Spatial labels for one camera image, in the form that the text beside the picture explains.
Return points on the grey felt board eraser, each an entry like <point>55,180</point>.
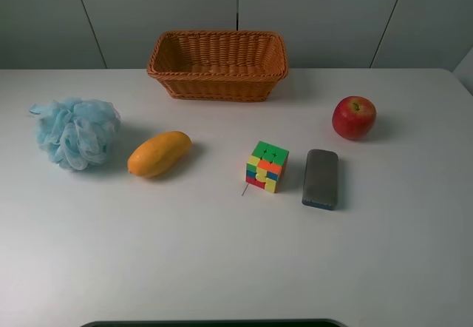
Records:
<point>320,188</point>

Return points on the colourful puzzle cube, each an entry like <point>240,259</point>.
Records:
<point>266,166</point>

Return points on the orange wicker basket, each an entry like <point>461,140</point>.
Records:
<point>219,65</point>

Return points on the yellow orange mango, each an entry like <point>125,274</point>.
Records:
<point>158,154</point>

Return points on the red apple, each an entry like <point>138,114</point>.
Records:
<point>354,117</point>

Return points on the blue mesh bath loofah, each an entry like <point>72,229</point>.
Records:
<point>76,134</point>

